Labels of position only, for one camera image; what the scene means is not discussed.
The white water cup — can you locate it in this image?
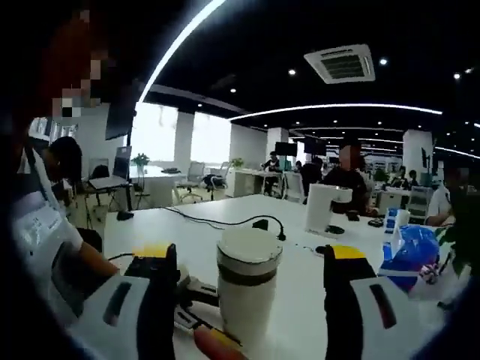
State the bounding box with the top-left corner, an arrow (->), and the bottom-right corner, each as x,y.
217,277 -> 278,338

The white shelf rack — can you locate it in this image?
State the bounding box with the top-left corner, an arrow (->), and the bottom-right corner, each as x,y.
29,115 -> 80,140

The white desktop water dispenser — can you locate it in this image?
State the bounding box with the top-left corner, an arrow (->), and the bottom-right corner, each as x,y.
304,182 -> 354,239

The black chair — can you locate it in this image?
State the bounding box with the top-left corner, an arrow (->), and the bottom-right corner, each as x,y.
76,227 -> 103,253

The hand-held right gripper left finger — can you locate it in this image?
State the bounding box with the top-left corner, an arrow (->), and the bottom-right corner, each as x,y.
67,242 -> 182,360

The white paper roll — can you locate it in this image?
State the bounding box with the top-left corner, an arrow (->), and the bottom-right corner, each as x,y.
391,208 -> 412,241

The white brown-banded cup lid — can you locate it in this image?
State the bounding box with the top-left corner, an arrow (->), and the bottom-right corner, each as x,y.
216,227 -> 284,287

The black backpack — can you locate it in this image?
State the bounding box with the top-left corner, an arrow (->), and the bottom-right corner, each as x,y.
202,172 -> 229,189

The curved ceiling light strip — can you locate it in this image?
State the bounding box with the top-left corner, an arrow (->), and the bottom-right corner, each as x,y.
228,103 -> 443,122
138,0 -> 228,104

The white ceiling air conditioner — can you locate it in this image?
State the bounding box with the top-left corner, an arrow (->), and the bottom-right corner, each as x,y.
303,43 -> 377,85

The white desk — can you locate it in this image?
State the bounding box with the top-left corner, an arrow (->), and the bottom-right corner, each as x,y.
129,166 -> 188,208
226,168 -> 287,199

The open grey laptop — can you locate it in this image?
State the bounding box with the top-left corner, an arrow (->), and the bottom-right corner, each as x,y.
88,145 -> 134,191

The black cable with plug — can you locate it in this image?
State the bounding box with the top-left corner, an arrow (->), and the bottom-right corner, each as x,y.
164,205 -> 287,242

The white office chair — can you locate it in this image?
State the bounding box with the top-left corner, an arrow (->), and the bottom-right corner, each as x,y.
283,172 -> 305,204
175,160 -> 206,203

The white table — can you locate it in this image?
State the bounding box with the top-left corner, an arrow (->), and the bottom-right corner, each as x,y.
103,193 -> 470,360

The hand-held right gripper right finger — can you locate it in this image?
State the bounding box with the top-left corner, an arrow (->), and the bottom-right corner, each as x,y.
322,244 -> 425,360

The small green potted plant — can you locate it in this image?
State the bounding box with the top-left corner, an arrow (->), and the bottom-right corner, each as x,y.
130,152 -> 151,200

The small blue and white box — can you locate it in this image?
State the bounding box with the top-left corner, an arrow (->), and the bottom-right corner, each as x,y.
384,208 -> 398,233

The blue and white tissue bundle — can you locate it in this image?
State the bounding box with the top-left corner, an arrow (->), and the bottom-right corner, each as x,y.
377,223 -> 440,290

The person's right hand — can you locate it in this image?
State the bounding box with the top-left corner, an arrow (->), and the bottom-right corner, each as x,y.
193,329 -> 249,360

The large black wall screen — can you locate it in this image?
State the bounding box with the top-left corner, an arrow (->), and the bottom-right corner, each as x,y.
104,103 -> 136,142

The white chest-worn device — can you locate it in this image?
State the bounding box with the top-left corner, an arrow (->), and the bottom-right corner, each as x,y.
48,239 -> 89,320

